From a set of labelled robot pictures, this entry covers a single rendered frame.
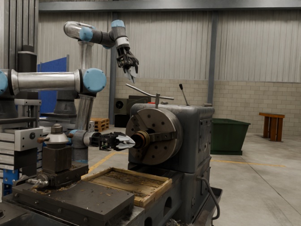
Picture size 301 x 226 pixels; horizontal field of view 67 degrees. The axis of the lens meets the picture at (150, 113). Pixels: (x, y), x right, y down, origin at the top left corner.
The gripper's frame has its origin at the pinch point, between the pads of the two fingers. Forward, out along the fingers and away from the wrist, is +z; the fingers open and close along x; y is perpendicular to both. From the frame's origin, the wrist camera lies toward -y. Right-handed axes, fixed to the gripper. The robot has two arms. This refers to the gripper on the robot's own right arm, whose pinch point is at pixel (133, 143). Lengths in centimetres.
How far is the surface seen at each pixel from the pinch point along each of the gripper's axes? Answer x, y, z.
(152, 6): 446, -884, -430
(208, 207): -56, -71, 21
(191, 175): -23.3, -38.0, 17.4
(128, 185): -19.5, 1.3, -1.4
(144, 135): 2.2, -11.2, 0.0
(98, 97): 20, -850, -713
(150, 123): 6.6, -22.7, -2.6
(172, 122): 8.2, -23.1, 9.8
